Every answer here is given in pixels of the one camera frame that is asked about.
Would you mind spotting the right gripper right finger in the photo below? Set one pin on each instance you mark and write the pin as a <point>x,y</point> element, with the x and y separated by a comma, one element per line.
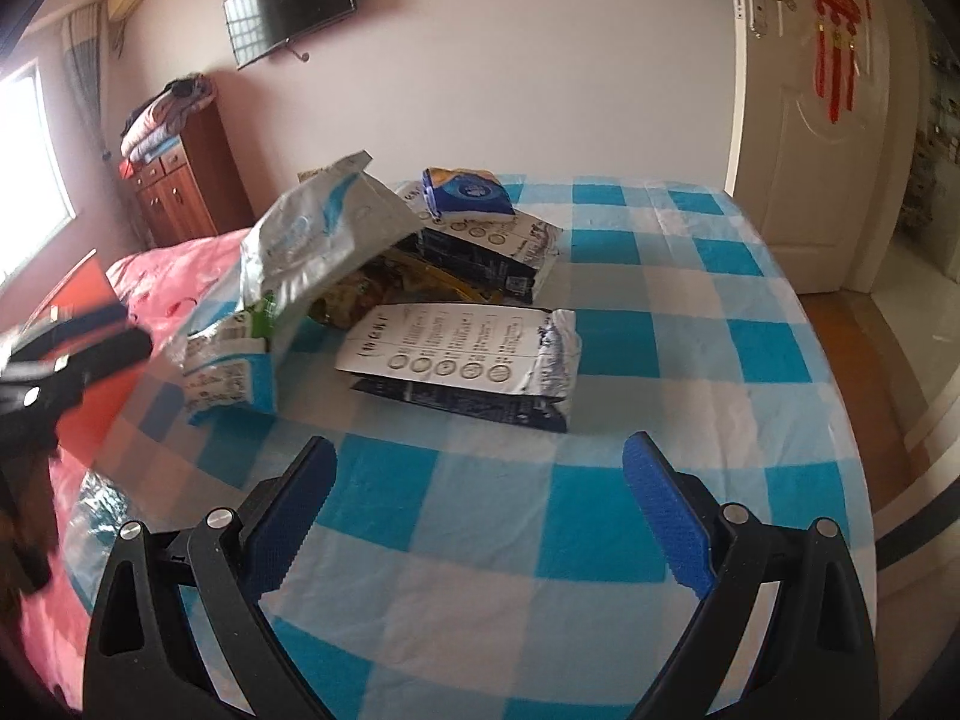
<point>817,657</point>

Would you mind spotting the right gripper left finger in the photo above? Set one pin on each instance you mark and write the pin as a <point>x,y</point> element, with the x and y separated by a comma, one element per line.
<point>142,659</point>

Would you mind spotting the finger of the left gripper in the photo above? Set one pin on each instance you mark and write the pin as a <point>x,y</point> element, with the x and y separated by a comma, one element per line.
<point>60,325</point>
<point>63,379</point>

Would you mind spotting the yellow snack wrapper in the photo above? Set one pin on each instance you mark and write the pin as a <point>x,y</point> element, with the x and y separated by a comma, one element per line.
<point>392,278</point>

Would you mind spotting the blue vinda tissue pack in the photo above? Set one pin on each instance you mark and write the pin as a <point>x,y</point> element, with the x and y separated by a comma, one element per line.
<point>464,195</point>

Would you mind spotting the white black printed bag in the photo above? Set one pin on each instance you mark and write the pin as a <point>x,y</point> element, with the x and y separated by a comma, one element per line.
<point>500,363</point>

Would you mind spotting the white bedroom door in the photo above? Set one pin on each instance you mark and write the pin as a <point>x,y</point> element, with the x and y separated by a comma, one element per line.
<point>824,198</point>

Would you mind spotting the pink printed bedspread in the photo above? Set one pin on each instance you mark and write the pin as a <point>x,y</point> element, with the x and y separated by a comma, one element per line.
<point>160,287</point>

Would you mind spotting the bright window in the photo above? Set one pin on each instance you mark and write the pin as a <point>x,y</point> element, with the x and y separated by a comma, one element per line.
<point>35,202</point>

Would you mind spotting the white blue large package bag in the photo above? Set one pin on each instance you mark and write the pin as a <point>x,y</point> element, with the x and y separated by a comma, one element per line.
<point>312,237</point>

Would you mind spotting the wooden dresser cabinet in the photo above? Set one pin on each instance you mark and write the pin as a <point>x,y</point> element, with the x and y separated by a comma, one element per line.
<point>193,189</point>

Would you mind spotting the folded blankets pile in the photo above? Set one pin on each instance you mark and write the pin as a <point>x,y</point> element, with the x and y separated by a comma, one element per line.
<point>164,116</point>

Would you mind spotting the blue white checkered blanket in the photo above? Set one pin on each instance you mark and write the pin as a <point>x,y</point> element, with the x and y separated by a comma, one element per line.
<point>467,569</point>

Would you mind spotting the checkered window curtain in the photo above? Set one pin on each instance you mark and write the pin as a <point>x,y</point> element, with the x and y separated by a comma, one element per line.
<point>81,33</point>

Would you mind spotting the black white bag rear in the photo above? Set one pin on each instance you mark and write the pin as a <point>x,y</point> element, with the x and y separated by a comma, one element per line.
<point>512,258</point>

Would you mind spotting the red chinese knot decoration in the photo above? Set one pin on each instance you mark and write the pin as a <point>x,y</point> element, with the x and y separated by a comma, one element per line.
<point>843,53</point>

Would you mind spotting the wall mounted black television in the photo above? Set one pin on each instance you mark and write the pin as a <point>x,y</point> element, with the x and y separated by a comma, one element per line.
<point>256,28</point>

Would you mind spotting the silver door handle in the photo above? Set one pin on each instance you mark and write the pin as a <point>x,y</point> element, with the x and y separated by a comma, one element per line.
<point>759,10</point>

